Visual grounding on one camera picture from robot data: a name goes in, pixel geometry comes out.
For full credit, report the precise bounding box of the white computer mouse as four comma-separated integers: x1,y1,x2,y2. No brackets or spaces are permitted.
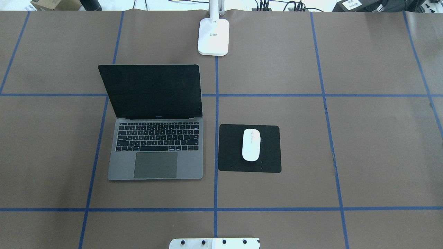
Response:
242,129,261,162

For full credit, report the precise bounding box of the black mouse pad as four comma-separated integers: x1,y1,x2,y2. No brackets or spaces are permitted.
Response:
218,124,282,173

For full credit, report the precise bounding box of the grey laptop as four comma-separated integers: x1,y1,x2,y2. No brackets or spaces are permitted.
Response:
98,64,204,181

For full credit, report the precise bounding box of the white desk lamp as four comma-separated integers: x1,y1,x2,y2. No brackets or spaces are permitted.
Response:
197,0,230,56

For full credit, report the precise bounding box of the black power adapter box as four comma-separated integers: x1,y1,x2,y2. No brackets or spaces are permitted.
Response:
332,0,383,12

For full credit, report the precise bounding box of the black water bottle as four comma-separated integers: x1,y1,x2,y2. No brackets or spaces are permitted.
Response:
79,0,102,11

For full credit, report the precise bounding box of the cardboard box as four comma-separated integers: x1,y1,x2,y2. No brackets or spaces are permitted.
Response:
30,0,82,11

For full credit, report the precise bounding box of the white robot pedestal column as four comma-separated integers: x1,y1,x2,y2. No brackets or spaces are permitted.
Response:
169,238,261,249

